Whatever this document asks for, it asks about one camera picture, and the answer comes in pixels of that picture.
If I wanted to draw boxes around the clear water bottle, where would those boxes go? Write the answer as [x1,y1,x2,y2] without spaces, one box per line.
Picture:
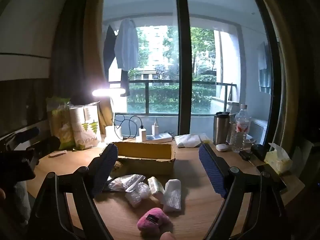
[230,104,251,153]

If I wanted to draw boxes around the paper cup bag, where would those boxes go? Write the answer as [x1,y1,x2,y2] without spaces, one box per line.
[69,101,102,151]

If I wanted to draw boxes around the white power strip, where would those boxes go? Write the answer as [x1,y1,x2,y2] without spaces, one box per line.
[136,134,173,144]

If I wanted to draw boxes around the white foam net sleeve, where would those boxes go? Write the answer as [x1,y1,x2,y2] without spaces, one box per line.
[162,179,182,212]

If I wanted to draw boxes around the green snack bag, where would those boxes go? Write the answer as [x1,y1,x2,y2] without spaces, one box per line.
[46,97,75,150]

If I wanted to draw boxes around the dark hanging pants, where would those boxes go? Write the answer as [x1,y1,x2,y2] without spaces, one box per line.
[120,69,131,97]

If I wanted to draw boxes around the clear bubble wrap bundle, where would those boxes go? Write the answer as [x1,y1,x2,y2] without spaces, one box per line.
[124,182,152,207]

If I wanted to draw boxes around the white charger with black plug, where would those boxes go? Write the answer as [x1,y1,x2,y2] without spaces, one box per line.
[138,127,150,142]

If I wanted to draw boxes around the black desk gadget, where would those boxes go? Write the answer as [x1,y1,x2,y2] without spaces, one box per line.
[238,144,268,162]

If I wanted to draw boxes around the black hanging garment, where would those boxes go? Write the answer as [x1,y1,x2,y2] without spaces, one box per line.
[103,25,117,81]

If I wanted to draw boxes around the yellow curtain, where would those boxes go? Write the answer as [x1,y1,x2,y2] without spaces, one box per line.
[82,0,114,128]

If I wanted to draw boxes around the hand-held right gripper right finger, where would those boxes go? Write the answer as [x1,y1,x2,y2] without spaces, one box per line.
[199,143,288,240]

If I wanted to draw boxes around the grey hanging shirt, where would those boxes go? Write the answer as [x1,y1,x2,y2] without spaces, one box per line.
[114,18,139,71]

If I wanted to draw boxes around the brown cardboard box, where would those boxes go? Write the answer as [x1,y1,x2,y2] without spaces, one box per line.
[113,141,177,176]

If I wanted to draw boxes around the steel travel tumbler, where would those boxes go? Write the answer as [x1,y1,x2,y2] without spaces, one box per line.
[213,111,230,145]

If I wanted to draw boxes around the brown fuzzy plush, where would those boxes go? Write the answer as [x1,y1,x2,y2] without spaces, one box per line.
[110,161,123,178]

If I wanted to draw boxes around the dark curtain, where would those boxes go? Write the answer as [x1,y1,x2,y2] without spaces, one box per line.
[49,0,93,105]

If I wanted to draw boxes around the white charger with pale cable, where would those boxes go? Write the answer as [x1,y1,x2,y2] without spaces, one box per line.
[151,118,160,136]

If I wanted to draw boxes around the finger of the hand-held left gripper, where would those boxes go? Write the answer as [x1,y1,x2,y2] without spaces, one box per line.
[4,127,40,144]
[29,136,62,159]

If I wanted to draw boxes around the white desk lamp base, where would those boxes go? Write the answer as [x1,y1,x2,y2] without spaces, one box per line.
[92,88,126,144]

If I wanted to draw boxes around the pink heart plush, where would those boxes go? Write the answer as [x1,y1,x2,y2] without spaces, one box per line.
[137,207,173,235]

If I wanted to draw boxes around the black balcony railing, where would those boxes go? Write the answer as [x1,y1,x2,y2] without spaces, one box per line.
[128,79,237,115]

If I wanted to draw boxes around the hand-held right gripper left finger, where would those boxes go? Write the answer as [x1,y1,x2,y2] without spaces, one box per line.
[27,144,119,240]

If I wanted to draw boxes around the white plastic packet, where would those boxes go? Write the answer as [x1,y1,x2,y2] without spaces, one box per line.
[174,133,208,148]

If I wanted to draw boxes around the yellow tissue pack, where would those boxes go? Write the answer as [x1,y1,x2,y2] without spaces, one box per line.
[264,143,293,175]

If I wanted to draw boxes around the green white tissue packet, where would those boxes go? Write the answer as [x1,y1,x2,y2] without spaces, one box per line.
[147,176,165,196]

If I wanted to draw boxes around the black charging cable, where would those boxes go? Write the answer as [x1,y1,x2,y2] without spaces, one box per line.
[113,116,145,140]

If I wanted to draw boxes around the black window frame post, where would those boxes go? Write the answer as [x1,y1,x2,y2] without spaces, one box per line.
[174,0,192,137]

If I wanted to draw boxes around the white air conditioner unit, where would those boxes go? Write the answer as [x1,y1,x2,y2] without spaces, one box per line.
[247,119,268,144]

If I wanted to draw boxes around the zip bag of white beads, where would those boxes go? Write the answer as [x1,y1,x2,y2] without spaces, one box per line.
[108,174,146,193]

